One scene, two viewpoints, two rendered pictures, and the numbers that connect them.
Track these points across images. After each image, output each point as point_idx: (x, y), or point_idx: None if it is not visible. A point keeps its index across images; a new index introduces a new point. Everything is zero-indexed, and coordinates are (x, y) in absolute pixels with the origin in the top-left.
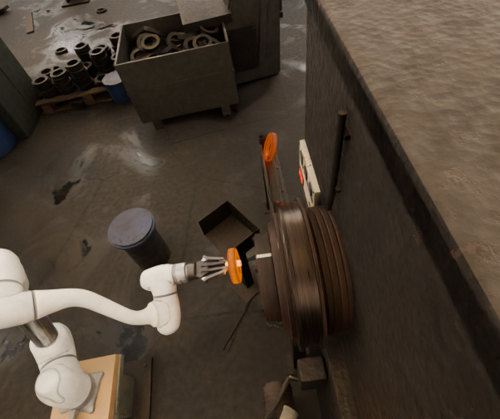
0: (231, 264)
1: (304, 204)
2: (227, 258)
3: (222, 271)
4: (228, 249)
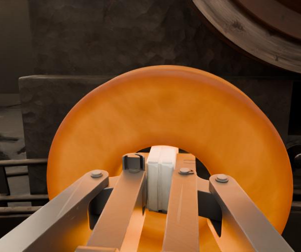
0: (216, 77)
1: (55, 75)
2: (170, 69)
3: (223, 181)
4: (82, 98)
